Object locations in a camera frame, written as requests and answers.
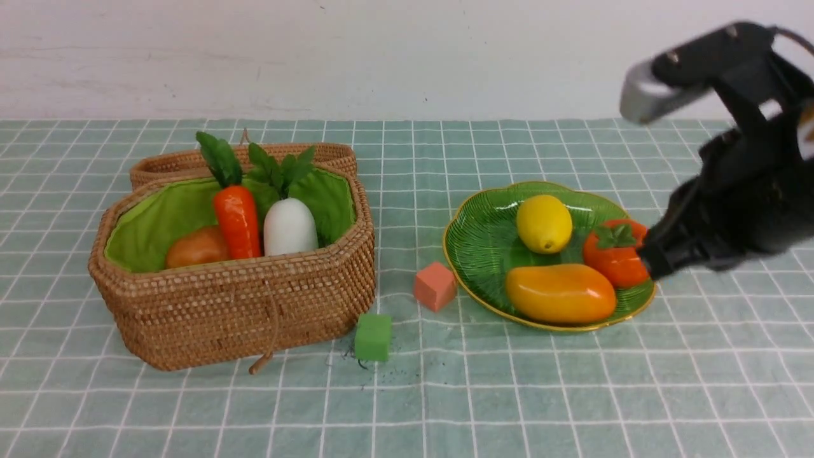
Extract woven wicker basket green lining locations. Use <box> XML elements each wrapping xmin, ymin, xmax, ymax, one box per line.
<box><xmin>88</xmin><ymin>163</ymin><xmax>377</xmax><ymax>371</ymax></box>

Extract woven wicker basket lid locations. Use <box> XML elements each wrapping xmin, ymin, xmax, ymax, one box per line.
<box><xmin>130</xmin><ymin>142</ymin><xmax>357</xmax><ymax>190</ymax></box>

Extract brown toy potato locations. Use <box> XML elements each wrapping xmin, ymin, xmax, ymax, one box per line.
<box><xmin>165</xmin><ymin>225</ymin><xmax>231</xmax><ymax>269</ymax></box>

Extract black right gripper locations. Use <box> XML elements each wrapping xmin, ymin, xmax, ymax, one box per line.
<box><xmin>638</xmin><ymin>121</ymin><xmax>812</xmax><ymax>281</ymax></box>

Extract white toy radish green leaves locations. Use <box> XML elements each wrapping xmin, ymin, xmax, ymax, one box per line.
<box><xmin>247</xmin><ymin>142</ymin><xmax>318</xmax><ymax>257</ymax></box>

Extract purple toy eggplant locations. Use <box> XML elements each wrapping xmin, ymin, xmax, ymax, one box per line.
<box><xmin>744</xmin><ymin>214</ymin><xmax>813</xmax><ymax>254</ymax></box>

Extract orange toy persimmon green leaf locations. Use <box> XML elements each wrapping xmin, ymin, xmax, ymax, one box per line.
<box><xmin>583</xmin><ymin>219</ymin><xmax>651</xmax><ymax>289</ymax></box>

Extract salmon pink foam cube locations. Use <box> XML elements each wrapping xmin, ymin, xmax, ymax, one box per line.
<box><xmin>413</xmin><ymin>261</ymin><xmax>457</xmax><ymax>313</ymax></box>

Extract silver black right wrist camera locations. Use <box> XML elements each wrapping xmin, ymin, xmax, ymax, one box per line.
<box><xmin>619</xmin><ymin>21</ymin><xmax>812</xmax><ymax>134</ymax></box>

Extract orange yellow toy mango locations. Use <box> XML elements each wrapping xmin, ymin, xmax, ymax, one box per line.
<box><xmin>505</xmin><ymin>263</ymin><xmax>617</xmax><ymax>326</ymax></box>

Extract orange toy carrot green leaves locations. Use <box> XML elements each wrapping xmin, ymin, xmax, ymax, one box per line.
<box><xmin>195</xmin><ymin>131</ymin><xmax>263</xmax><ymax>259</ymax></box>

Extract yellow toy lemon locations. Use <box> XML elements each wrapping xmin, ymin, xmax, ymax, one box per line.
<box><xmin>516</xmin><ymin>195</ymin><xmax>573</xmax><ymax>254</ymax></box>

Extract green foam cube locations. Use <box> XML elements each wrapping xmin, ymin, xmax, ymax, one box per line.
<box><xmin>354</xmin><ymin>313</ymin><xmax>392</xmax><ymax>362</ymax></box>

